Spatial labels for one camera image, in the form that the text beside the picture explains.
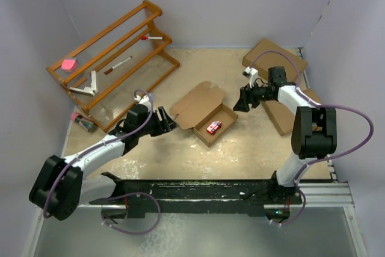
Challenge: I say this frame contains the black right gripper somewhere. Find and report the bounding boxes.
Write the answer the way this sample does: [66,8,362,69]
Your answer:
[233,80,274,113]

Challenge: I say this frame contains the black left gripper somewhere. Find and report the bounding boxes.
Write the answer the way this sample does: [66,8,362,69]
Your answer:
[137,106,177,137]

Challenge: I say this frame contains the red toy car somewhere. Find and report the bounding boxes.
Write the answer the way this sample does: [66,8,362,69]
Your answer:
[206,121,222,135]

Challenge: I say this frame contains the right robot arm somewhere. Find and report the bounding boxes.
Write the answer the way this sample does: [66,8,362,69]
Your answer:
[233,67,337,203]

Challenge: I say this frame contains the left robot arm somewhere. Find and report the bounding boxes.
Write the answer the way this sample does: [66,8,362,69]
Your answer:
[29,104,177,220]

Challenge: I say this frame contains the medium folded cardboard box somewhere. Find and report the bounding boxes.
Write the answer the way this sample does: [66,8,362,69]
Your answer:
[261,101,295,136]

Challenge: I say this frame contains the large folded cardboard box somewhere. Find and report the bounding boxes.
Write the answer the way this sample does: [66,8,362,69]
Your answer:
[242,39,308,90]

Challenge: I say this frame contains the small folded cardboard box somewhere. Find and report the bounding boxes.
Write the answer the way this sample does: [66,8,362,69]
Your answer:
[303,89,321,104]

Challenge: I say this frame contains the orange wooden rack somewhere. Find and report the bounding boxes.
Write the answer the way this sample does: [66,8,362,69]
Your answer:
[46,0,180,132]

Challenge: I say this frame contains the pink capped green can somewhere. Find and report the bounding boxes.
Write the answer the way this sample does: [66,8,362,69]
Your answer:
[70,112,96,132]

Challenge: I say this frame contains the brown capped white marker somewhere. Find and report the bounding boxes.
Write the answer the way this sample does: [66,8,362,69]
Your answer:
[104,55,132,75]

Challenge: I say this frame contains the red capped white marker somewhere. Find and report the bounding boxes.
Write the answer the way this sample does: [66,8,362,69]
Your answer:
[140,36,163,40]

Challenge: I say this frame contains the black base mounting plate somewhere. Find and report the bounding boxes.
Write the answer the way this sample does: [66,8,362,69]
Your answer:
[92,173,302,218]

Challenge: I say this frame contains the pink eraser block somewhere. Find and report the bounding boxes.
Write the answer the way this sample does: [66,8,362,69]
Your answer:
[61,58,78,72]

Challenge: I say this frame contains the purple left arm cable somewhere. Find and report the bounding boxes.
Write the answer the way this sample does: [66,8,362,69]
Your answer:
[43,89,162,235]

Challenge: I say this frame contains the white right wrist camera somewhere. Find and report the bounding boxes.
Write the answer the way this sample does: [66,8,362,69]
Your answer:
[242,67,259,88]

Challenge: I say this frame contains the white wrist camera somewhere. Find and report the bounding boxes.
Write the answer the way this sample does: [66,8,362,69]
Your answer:
[134,93,153,111]
[242,67,259,88]

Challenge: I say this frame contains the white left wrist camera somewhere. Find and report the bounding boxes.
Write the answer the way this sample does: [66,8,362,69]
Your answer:
[134,93,153,111]

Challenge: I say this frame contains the white angled bracket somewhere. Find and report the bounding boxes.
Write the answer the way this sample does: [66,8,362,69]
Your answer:
[69,70,99,98]

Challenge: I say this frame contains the aluminium frame rail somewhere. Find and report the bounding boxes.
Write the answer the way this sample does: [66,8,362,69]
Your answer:
[78,178,353,208]

